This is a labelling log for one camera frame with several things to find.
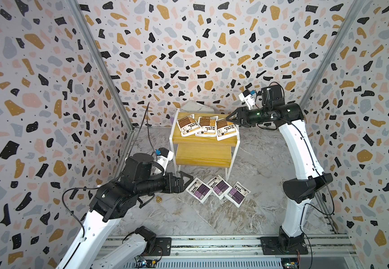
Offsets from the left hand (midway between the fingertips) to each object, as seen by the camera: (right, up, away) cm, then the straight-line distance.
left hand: (186, 178), depth 60 cm
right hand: (+17, +22, +11) cm, 30 cm away
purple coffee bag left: (+4, -13, +30) cm, 33 cm away
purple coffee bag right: (+24, -15, +30) cm, 41 cm away
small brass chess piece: (-17, -16, +26) cm, 35 cm away
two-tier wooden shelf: (+5, +8, +30) cm, 32 cm away
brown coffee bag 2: (+8, +20, +13) cm, 25 cm away
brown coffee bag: (0, +20, +13) cm, 24 cm away
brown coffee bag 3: (+16, +18, +12) cm, 27 cm away
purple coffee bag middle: (+15, -11, +32) cm, 37 cm away
